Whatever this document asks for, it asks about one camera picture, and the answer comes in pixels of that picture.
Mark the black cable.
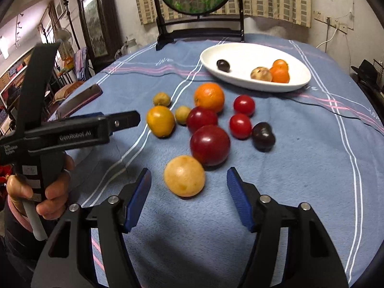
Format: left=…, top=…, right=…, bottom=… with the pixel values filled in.
left=282, top=94, right=377, bottom=126

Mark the small green-yellow fruit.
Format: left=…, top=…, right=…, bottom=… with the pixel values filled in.
left=175, top=105, right=192, bottom=126
left=153, top=92, right=171, bottom=107

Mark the black hat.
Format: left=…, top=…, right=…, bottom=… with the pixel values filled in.
left=350, top=59, right=381, bottom=90

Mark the pale yellow round fruit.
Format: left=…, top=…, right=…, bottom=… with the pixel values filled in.
left=164, top=155, right=206, bottom=198

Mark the blue striped tablecloth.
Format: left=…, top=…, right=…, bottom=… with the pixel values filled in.
left=48, top=33, right=384, bottom=288

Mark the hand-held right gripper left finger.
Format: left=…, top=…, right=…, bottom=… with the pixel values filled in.
left=31, top=168, right=152, bottom=288

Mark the dark red chair back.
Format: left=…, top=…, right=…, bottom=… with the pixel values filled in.
left=56, top=84, right=103, bottom=119

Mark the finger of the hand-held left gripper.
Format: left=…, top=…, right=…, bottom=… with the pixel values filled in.
left=103, top=111, right=141, bottom=132

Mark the white kettle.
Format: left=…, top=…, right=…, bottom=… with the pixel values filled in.
left=121, top=37, right=142, bottom=56

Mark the dark wood framed painting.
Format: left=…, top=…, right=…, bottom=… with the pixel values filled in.
left=75, top=0, right=123, bottom=66

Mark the beige striped fruit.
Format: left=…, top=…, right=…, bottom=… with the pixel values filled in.
left=250, top=66, right=273, bottom=82

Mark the striped hanging cloth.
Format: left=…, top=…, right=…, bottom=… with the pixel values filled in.
left=73, top=47, right=91, bottom=81

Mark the red tomato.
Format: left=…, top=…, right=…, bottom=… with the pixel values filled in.
left=229, top=113, right=252, bottom=140
left=233, top=94, right=256, bottom=116

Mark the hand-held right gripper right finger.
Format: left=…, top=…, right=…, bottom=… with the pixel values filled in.
left=226, top=167, right=350, bottom=288

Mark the wall socket strip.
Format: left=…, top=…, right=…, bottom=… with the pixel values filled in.
left=313, top=10, right=348, bottom=34

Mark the person's left hand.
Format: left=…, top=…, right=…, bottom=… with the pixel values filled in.
left=6, top=154, right=75, bottom=221

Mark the large dark red apple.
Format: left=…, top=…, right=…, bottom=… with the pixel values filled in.
left=190, top=125, right=231, bottom=167

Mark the red plum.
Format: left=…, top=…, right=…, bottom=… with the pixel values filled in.
left=186, top=106, right=218, bottom=134

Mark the orange cushion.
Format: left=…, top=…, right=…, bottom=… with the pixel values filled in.
left=53, top=81, right=86, bottom=103

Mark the yellow-orange persimmon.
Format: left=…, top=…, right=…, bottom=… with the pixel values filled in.
left=146, top=105, right=175, bottom=138

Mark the white power cable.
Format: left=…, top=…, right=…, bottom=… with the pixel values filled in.
left=316, top=28, right=339, bottom=49

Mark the white standing fan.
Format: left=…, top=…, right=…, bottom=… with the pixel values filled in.
left=55, top=28, right=73, bottom=53

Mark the white oval plate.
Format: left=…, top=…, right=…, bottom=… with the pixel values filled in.
left=200, top=42, right=311, bottom=93

